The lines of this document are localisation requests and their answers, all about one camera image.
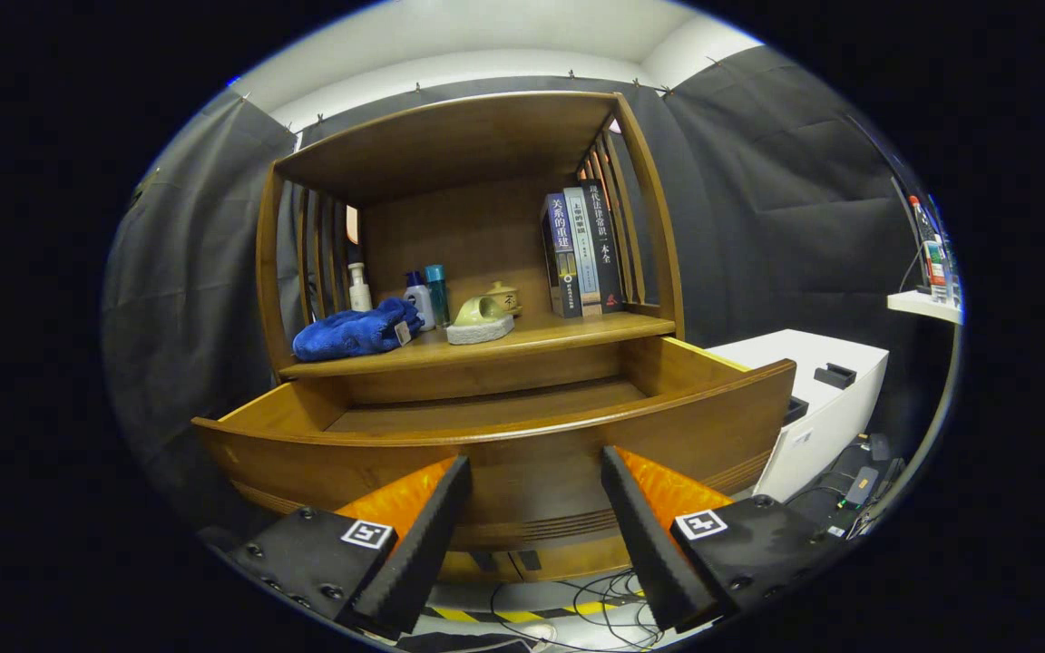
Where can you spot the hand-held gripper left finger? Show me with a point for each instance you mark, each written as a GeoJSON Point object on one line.
{"type": "Point", "coordinates": [423, 562]}

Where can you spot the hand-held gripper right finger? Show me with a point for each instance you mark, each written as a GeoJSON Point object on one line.
{"type": "Point", "coordinates": [654, 553]}

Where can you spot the wooden drawer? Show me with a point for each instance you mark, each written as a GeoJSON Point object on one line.
{"type": "Point", "coordinates": [522, 472]}

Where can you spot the wooden cabinet door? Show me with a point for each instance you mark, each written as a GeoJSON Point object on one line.
{"type": "Point", "coordinates": [577, 558]}
{"type": "Point", "coordinates": [459, 570]}

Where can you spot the white cabinet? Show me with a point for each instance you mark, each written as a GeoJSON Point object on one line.
{"type": "Point", "coordinates": [835, 426]}

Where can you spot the wooden countertop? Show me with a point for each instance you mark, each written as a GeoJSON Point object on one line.
{"type": "Point", "coordinates": [577, 331]}

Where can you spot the wooden cabinet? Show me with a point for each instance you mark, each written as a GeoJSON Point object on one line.
{"type": "Point", "coordinates": [477, 236]}

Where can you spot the black power adapter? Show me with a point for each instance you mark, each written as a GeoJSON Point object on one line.
{"type": "Point", "coordinates": [860, 487]}

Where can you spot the blue towel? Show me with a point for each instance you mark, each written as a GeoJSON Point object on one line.
{"type": "Point", "coordinates": [350, 334]}

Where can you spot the white bottle blue cap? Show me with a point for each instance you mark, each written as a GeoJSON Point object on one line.
{"type": "Point", "coordinates": [421, 304]}

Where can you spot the clear teal bottle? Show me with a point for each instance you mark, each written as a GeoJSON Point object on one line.
{"type": "Point", "coordinates": [438, 295]}

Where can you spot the white pump bottle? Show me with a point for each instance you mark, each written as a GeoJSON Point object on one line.
{"type": "Point", "coordinates": [360, 295]}

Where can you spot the beige lidded tea cup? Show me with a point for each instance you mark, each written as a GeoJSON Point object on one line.
{"type": "Point", "coordinates": [508, 294]}

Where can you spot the white shelf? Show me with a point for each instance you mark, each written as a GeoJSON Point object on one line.
{"type": "Point", "coordinates": [922, 306]}

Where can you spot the clear water bottle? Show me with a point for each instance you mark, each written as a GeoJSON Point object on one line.
{"type": "Point", "coordinates": [949, 272]}

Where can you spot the black bracket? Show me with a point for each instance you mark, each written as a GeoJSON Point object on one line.
{"type": "Point", "coordinates": [795, 410]}
{"type": "Point", "coordinates": [835, 375]}

